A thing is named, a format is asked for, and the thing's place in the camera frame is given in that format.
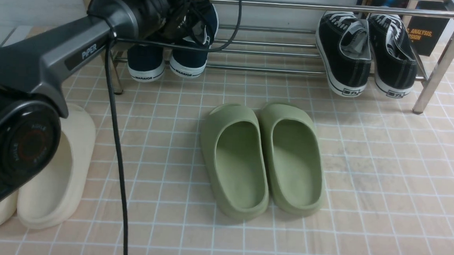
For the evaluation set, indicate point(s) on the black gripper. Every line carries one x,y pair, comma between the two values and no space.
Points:
186,19

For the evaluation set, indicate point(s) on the navy canvas shoe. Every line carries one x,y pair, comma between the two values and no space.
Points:
191,63
145,63

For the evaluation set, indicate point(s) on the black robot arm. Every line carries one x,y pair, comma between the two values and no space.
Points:
32,72

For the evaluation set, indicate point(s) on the metal shoe rack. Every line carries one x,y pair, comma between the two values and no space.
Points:
429,81

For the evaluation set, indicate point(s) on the left green slide slipper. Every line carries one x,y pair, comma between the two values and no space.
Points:
230,143

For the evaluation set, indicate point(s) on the green slide slipper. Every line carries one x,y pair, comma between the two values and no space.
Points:
293,158
230,143

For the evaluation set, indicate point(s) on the left black canvas sneaker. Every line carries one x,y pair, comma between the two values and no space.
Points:
342,41

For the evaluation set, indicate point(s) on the black canvas sneaker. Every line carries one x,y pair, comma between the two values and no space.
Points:
396,66
342,41

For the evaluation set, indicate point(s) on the right green slide slipper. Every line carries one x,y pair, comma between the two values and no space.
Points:
293,158

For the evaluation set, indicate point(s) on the right black canvas sneaker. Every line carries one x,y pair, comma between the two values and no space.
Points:
396,66

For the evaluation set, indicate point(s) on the right cream slide slipper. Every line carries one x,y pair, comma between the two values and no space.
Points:
53,196

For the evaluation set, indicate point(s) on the black book orange text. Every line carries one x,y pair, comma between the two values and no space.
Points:
425,32

